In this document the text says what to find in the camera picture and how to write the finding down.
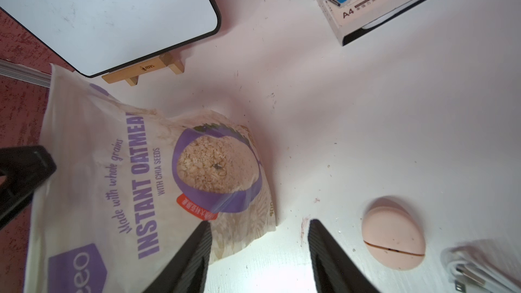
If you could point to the pink round puff case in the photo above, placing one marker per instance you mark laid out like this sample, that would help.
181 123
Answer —
393 238

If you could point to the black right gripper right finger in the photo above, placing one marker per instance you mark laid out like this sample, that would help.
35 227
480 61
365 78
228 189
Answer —
333 270

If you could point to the white board black frame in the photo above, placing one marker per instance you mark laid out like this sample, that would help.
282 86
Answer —
100 36

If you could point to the left aluminium corner post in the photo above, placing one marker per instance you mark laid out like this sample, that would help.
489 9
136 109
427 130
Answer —
24 73

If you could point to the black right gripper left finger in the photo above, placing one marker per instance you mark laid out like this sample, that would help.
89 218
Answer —
187 271

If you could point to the wooden easel stand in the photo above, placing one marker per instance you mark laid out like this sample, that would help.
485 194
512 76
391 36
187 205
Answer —
131 74

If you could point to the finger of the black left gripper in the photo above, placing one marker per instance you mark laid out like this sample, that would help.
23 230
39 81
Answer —
24 169

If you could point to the instant oatmeal bag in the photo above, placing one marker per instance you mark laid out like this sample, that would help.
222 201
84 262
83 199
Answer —
130 187

